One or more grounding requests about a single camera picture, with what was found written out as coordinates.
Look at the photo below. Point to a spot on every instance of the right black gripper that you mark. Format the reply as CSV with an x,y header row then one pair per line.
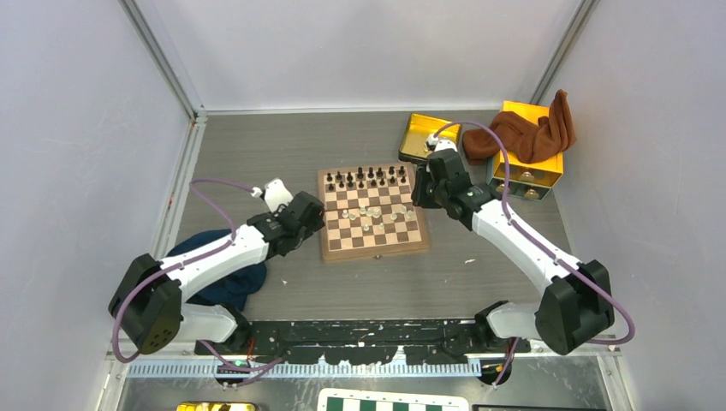
x,y
419,195

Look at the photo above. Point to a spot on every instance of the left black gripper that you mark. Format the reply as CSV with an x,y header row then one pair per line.
x,y
317,224

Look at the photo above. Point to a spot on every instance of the wooden chess board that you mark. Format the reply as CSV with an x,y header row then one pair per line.
x,y
369,211

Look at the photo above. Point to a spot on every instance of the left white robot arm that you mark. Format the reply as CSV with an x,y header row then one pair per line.
x,y
147,304

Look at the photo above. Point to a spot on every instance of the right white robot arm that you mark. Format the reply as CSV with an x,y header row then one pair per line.
x,y
572,309

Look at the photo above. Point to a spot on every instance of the green checkered calibration board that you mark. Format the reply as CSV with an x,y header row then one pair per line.
x,y
331,399

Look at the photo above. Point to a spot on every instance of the dark blue cloth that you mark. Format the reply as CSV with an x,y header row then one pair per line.
x,y
232,290

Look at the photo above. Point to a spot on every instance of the yellow drawer box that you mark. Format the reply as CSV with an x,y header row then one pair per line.
x,y
528,181

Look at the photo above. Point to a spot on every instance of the brown cloth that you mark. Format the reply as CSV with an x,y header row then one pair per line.
x,y
531,142

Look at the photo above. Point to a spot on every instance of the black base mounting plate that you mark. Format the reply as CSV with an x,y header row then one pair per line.
x,y
363,342

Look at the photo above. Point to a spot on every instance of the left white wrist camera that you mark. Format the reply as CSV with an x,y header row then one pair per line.
x,y
274,194

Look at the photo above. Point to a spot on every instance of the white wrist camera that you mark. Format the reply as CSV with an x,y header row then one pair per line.
x,y
436,143
274,194

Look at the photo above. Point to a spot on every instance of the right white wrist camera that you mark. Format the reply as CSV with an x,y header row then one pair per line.
x,y
436,143

